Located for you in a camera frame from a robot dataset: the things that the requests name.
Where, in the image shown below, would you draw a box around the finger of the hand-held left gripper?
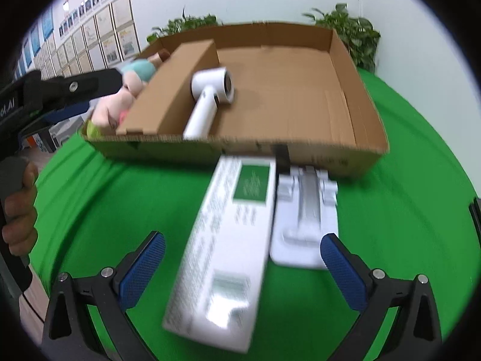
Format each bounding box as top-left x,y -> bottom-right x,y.
23,68 -> 124,110
41,100 -> 93,125

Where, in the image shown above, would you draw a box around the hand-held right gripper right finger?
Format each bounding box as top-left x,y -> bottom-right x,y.
319,233 -> 443,361

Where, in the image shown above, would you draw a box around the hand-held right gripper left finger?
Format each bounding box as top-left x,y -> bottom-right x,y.
41,230 -> 167,361

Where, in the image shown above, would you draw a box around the pink and teal plush toy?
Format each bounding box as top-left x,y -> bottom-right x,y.
86,49 -> 171,138

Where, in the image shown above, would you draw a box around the white carton with green label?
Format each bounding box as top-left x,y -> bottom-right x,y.
162,156 -> 278,354

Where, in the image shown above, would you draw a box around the long narrow cardboard box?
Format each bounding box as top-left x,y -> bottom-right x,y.
116,40 -> 219,136

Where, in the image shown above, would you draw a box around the white hair dryer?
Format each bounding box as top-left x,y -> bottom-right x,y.
182,67 -> 236,140

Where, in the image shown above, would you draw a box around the large shallow cardboard box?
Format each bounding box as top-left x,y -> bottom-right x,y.
81,22 -> 389,179

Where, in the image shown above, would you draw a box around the person's left hand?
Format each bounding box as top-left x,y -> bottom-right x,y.
2,163 -> 39,258

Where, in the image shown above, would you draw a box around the white plastic device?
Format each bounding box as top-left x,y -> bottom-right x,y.
270,165 -> 340,270

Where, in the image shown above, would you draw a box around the green tablecloth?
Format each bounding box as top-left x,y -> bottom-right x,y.
34,68 -> 481,361

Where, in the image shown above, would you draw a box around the bushy green potted plant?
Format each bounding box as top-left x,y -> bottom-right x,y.
146,5 -> 222,44

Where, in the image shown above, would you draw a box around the black chair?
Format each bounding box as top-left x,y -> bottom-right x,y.
469,196 -> 481,234

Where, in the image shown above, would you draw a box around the tall green potted plant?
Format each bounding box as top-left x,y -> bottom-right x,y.
302,3 -> 381,73

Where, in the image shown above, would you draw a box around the wall of framed certificates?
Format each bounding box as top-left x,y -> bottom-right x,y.
15,0 -> 139,79

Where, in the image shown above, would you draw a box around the row of blue wall posters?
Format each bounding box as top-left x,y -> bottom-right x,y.
23,8 -> 55,72

